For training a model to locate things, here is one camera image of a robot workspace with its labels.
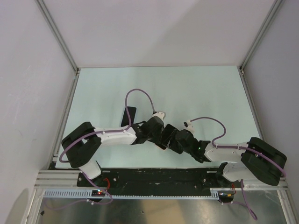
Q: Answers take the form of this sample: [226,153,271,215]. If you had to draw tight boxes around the blue smartphone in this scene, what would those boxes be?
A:
[121,106,137,127]

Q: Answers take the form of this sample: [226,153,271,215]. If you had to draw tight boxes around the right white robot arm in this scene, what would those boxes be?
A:
[160,124,287,187]

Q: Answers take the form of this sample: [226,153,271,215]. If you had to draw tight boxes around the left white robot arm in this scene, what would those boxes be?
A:
[62,112,164,186]

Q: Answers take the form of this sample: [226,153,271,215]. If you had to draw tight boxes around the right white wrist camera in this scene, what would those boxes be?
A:
[184,120,194,133]

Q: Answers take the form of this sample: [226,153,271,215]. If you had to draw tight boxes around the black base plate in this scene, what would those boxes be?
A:
[92,168,232,196]

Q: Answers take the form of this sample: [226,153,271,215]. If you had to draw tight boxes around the left aluminium frame post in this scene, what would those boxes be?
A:
[35,0,79,74]

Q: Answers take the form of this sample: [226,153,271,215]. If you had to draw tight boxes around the aluminium frame post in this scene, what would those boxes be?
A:
[239,0,285,74]
[35,0,79,74]

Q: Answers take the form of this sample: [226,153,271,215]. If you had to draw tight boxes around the white slotted cable duct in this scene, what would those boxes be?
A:
[43,189,219,200]

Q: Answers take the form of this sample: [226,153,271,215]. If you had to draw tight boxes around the right aluminium frame post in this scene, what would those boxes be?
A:
[239,0,285,74]

